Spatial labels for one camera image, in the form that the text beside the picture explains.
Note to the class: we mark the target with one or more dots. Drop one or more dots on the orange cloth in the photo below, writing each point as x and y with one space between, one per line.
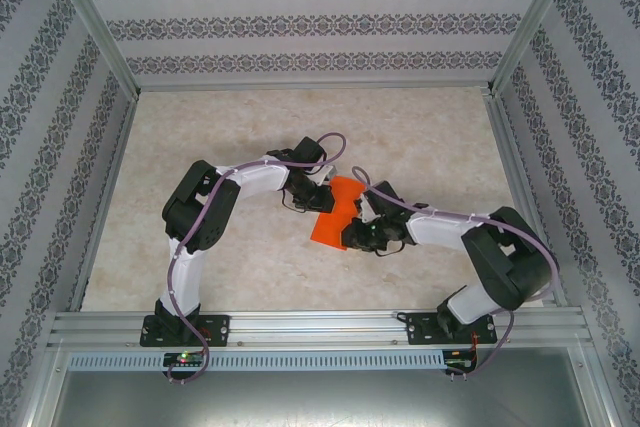
332 227

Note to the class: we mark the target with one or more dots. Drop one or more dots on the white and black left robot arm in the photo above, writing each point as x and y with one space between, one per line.
182 272

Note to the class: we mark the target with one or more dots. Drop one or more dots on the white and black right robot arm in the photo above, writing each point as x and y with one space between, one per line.
440 229

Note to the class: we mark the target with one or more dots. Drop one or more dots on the grey metal sheet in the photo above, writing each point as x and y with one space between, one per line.
320 402

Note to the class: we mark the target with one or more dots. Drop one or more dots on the small circuit board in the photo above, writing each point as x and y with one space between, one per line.
457 366

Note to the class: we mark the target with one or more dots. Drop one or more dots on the circuit board with green light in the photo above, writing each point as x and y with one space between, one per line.
182 359

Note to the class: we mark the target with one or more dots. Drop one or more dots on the aluminium mounting rail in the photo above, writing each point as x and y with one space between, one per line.
315 327

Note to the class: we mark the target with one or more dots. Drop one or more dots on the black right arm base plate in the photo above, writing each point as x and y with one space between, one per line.
420 329

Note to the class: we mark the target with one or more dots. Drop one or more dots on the aluminium back rail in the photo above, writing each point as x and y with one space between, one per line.
315 86

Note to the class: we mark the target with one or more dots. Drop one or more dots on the aluminium side rail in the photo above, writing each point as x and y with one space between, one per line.
103 207
507 147

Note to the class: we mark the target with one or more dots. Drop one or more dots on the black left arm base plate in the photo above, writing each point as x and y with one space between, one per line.
217 329

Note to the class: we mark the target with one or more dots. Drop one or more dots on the aluminium frame post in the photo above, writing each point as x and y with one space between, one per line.
92 22
532 22

